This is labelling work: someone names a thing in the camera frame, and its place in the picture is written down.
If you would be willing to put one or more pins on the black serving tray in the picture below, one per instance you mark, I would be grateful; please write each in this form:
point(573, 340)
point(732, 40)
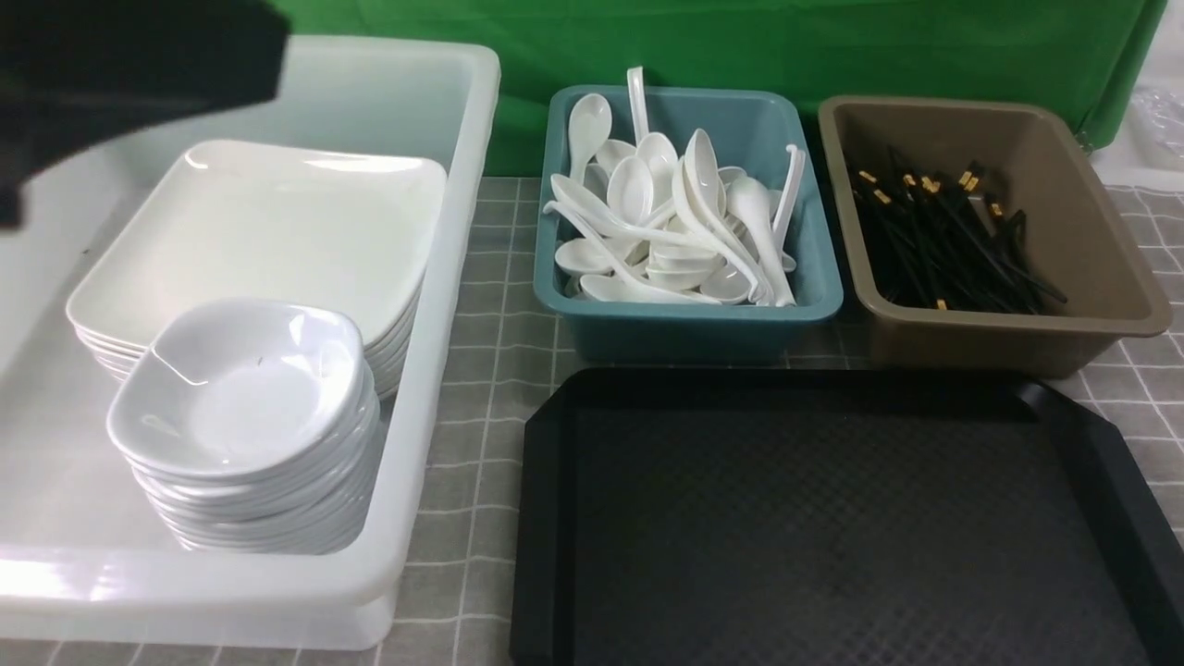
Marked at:
point(751, 516)

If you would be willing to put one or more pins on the pile of white spoons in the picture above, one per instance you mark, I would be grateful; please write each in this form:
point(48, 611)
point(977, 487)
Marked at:
point(659, 224)

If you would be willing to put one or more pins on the large white plastic bin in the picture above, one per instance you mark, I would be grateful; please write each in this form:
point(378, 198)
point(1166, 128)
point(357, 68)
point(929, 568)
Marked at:
point(85, 559)

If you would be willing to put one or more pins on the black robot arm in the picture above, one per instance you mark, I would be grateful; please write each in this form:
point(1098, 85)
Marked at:
point(79, 73)

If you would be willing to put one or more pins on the stack of white square plates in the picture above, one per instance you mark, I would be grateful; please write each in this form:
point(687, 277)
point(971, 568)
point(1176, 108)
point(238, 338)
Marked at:
point(385, 357)

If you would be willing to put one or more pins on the brown plastic bin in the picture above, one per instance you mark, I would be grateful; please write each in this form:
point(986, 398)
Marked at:
point(1076, 238)

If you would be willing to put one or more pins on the green backdrop cloth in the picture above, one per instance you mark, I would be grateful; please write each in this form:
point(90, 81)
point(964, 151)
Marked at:
point(1079, 59)

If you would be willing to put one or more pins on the stack of small white bowls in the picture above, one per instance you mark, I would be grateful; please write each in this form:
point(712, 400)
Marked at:
point(253, 426)

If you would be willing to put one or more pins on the grey checked tablecloth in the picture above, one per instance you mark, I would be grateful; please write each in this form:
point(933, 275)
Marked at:
point(481, 416)

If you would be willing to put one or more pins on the clear plastic bag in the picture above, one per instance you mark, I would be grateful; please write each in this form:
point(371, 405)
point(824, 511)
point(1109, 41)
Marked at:
point(1156, 114)

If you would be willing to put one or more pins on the teal plastic bin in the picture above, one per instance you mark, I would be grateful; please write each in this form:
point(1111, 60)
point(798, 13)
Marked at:
point(751, 130)

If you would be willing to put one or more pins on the pile of black chopsticks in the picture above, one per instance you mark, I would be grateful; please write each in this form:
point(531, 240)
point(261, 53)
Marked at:
point(943, 242)

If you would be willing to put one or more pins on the large white square plate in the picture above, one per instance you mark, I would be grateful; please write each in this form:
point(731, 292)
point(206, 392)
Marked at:
point(241, 219)

